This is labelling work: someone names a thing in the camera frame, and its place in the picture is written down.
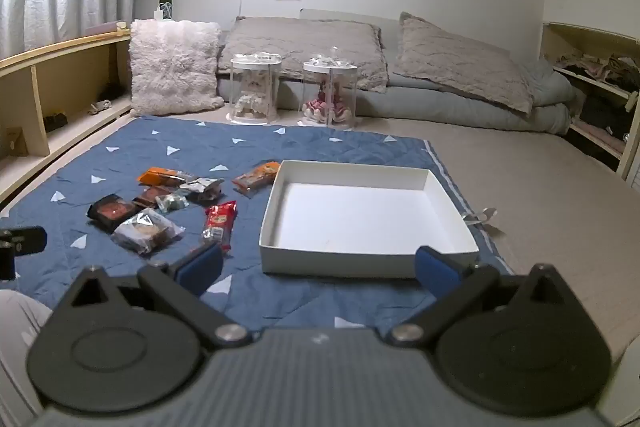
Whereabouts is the clear case with pink doll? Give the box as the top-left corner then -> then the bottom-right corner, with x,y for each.
299,54 -> 359,129

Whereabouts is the green white candy packet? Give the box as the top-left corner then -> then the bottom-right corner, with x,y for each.
155,190 -> 190,214

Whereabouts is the long wooden shelf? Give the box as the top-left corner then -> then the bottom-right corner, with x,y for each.
0,21 -> 133,208

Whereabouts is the fluffy white pillow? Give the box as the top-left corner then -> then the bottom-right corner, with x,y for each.
129,19 -> 224,118

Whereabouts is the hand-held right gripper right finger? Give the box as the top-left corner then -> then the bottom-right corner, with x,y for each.
389,247 -> 581,350

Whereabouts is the orange cookie packet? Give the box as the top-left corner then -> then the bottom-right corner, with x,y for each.
231,161 -> 282,198

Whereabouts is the black tray snack packet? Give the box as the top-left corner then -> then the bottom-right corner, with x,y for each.
87,194 -> 138,235

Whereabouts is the pile of clothes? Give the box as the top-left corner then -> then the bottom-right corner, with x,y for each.
550,54 -> 640,85

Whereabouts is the long orange snack packet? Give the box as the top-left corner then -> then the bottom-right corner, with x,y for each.
137,167 -> 193,188

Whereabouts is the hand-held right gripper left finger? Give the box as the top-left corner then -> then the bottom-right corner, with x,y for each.
60,241 -> 249,350

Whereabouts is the blue blanket with white triangles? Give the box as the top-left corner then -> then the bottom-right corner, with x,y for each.
0,114 -> 516,338

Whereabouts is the red snack packet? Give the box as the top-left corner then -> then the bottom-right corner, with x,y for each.
201,200 -> 238,255

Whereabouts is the pink doll figurine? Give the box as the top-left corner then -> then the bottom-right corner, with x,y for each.
302,79 -> 351,125

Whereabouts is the clear case with white doll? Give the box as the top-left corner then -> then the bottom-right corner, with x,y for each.
230,52 -> 282,125

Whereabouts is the silver foil snack packet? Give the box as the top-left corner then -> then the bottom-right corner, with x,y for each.
179,177 -> 224,206

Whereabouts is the wide grey quilted pillow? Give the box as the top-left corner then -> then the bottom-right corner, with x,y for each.
216,17 -> 390,94

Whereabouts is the small brown snack packet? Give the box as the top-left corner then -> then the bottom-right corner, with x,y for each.
132,185 -> 173,208

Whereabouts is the white cardboard box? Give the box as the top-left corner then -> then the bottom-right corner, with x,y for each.
258,159 -> 481,280

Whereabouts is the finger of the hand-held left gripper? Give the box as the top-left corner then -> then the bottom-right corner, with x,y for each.
0,226 -> 48,281

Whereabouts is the grey curtain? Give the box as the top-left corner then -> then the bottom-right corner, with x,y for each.
0,0 -> 138,60

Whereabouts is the clear round pastry packet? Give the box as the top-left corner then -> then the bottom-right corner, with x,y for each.
111,209 -> 186,255

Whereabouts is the white doll figurine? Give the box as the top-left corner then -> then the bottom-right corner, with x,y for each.
235,74 -> 273,120

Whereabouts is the cream wall shelf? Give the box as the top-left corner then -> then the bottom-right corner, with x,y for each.
540,22 -> 640,182

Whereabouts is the folded grey duvet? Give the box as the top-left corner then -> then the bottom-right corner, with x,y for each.
215,8 -> 586,135

